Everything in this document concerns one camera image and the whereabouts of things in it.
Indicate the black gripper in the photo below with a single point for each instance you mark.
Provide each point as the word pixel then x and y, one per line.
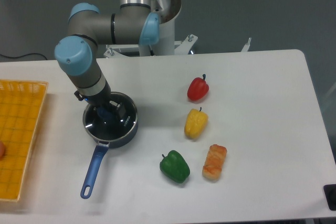
pixel 98 95

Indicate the glass lid blue knob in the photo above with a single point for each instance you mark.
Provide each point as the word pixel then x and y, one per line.
pixel 102 125

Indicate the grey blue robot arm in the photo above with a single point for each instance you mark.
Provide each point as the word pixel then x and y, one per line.
pixel 87 29

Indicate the dark blue saucepan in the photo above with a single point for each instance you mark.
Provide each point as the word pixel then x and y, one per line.
pixel 99 152

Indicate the yellow woven basket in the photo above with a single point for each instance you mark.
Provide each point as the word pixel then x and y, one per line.
pixel 21 105

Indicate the green bell pepper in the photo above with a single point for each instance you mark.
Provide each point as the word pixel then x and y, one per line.
pixel 174 167

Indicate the yellow bell pepper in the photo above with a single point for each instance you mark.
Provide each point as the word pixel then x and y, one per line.
pixel 195 124

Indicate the red bell pepper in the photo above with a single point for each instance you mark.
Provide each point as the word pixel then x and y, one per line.
pixel 198 88

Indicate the orange toasted bread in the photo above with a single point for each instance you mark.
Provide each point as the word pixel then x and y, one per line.
pixel 214 162

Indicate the black device at table edge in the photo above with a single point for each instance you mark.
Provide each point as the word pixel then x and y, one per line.
pixel 330 194

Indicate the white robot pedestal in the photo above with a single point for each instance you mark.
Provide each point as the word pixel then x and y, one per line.
pixel 168 11

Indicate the white base frame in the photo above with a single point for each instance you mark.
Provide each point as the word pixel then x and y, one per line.
pixel 181 47

